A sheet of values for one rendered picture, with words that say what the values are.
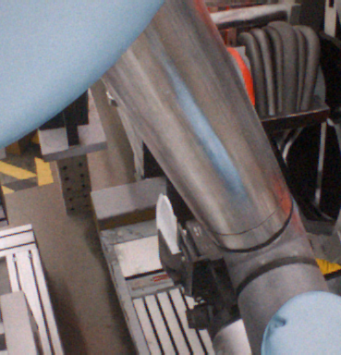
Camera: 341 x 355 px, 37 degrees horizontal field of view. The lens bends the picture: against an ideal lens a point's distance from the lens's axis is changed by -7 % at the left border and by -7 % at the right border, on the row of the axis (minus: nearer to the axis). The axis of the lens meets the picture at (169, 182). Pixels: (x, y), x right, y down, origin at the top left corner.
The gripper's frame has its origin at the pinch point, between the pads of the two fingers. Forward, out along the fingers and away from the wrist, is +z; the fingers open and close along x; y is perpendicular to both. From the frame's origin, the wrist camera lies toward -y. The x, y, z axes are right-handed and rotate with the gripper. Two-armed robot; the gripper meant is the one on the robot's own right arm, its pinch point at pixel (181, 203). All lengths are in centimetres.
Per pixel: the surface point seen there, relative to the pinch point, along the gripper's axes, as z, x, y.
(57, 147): 60, 12, -38
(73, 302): 44, 17, -83
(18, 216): 82, 29, -83
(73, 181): 78, 8, -68
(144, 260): 47, -6, -75
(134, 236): 57, -6, -75
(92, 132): 63, 2, -38
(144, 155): 75, -15, -61
